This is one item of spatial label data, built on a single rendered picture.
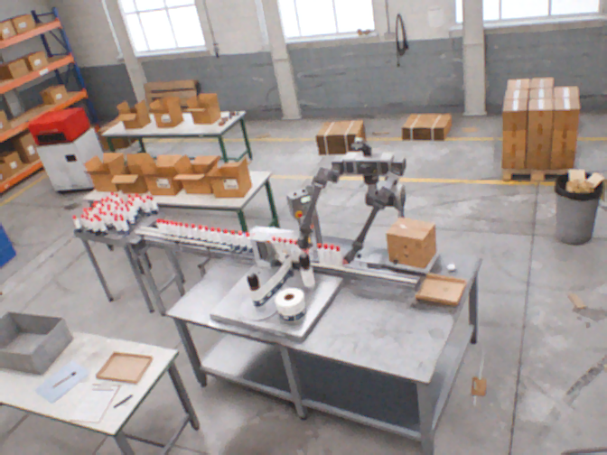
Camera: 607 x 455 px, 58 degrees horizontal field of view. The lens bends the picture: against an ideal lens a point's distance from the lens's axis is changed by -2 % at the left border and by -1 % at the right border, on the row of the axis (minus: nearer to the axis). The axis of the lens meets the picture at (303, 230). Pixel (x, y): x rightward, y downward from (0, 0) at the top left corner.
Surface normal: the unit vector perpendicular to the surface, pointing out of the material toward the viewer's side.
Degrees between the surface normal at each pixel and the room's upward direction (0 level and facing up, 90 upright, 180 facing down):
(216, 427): 0
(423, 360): 0
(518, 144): 92
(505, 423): 0
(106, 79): 90
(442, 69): 90
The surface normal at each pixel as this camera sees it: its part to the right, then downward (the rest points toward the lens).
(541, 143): -0.33, 0.56
